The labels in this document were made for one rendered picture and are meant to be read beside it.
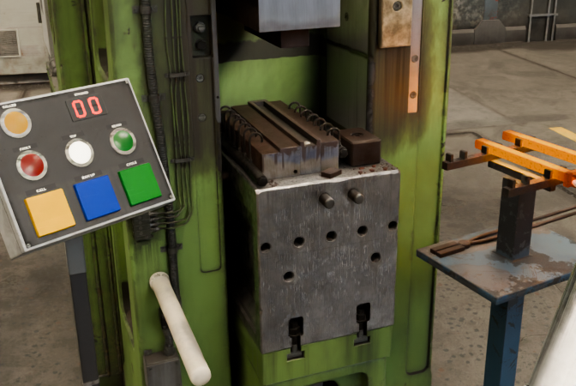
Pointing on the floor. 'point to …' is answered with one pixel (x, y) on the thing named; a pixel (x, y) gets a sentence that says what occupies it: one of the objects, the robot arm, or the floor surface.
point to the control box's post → (81, 307)
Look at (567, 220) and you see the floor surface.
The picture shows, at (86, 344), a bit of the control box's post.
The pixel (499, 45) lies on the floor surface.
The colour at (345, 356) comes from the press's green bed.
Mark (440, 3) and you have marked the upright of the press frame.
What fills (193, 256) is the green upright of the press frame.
